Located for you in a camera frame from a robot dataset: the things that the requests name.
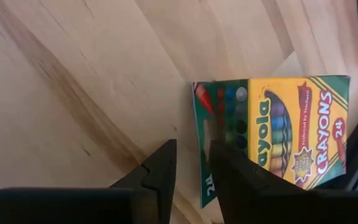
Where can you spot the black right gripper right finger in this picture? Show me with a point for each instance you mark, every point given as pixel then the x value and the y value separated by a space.
pixel 241 186

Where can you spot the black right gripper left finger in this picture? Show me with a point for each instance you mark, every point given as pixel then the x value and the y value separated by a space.
pixel 162 174

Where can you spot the yellow green crayon box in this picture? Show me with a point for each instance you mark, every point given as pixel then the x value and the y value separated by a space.
pixel 291 124

